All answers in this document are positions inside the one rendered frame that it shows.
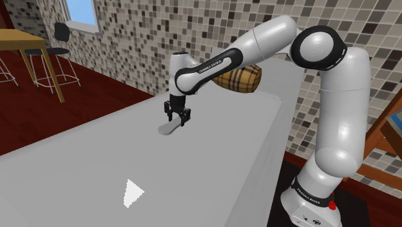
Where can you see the black bar stool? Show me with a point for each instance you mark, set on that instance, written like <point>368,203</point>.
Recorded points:
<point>61,31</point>

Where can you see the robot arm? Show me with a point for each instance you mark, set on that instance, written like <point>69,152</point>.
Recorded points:
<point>342,125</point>

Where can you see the tan plaid pillow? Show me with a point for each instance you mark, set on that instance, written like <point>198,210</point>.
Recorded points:
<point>241,80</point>

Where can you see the white-legged stool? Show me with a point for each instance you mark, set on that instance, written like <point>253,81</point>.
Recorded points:
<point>6,75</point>

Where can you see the window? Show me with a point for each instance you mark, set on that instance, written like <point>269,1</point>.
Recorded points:
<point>82,12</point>

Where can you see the wooden chair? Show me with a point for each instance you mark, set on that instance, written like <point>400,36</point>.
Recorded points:
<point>381,132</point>

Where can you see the grey flat oblong object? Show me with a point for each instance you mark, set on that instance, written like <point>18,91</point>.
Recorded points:
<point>168,128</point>

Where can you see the wooden table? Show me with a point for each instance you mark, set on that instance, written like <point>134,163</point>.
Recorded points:
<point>19,39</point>

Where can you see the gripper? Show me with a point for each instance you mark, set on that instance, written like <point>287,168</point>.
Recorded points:
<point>177,103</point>

